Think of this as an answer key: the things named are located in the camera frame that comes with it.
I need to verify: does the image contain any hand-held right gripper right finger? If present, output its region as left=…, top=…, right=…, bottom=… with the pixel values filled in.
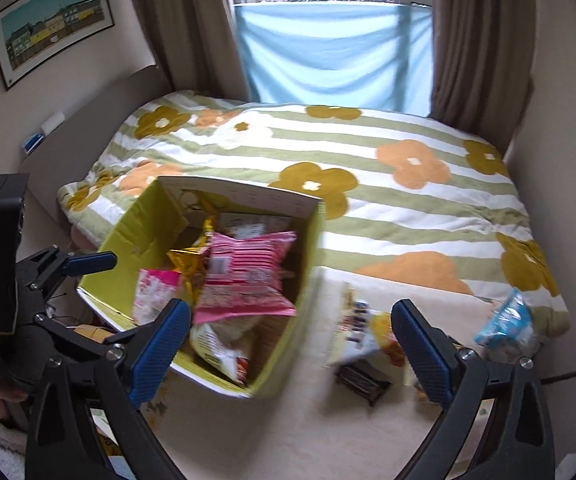
left=368, top=299, right=556, bottom=480

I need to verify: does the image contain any framed wall picture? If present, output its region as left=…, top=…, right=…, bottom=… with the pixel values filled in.
left=0, top=0, right=115, bottom=92

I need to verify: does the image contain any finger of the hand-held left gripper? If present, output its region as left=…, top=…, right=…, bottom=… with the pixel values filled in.
left=15, top=246, right=118, bottom=293
left=32, top=312, right=136, bottom=366

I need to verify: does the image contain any grey and white snack packet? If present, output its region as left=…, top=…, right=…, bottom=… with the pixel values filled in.
left=485, top=337, right=541, bottom=366

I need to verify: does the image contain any dark chocolate bar packet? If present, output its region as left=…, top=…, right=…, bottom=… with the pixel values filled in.
left=334, top=361, right=393, bottom=407

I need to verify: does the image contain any cream bread packet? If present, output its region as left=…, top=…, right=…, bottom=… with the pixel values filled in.
left=189, top=321, right=259, bottom=388

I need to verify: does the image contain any cream bed sheet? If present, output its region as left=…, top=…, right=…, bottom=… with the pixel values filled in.
left=132, top=267, right=534, bottom=480

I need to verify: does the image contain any yellow cardboard box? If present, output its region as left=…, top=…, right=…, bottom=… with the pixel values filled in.
left=76, top=175, right=326, bottom=401

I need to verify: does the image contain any person's left hand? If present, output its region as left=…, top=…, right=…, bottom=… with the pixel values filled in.
left=0, top=380, right=31, bottom=421

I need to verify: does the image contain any brown curtain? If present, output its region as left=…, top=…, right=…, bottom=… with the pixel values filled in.
left=430, top=0, right=536, bottom=133
left=120, top=0, right=251, bottom=103

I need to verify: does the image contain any small pink and white packet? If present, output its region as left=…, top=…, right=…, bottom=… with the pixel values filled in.
left=132, top=268, right=185, bottom=327

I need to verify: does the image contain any light blue snack packet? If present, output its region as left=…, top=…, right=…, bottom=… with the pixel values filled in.
left=473, top=287, right=538, bottom=352

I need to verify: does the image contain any white and orange snack bag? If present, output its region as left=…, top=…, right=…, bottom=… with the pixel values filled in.
left=327, top=284, right=406, bottom=367

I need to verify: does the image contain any grey bed headboard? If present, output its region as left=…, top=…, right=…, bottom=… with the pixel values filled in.
left=20, top=64, right=171, bottom=221

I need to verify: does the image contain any pink striped snack packet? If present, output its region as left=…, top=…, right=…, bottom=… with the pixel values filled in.
left=192, top=231, right=299, bottom=327

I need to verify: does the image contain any light blue cloth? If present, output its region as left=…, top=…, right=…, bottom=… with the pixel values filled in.
left=232, top=1, right=435, bottom=115

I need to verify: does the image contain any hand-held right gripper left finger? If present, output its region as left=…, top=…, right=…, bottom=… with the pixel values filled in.
left=25, top=299, right=191, bottom=480

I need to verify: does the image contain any floral striped blanket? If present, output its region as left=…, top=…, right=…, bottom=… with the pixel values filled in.
left=56, top=89, right=571, bottom=346

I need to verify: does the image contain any golden yellow snack packet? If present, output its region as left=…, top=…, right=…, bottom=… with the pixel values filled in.
left=167, top=215, right=216, bottom=293

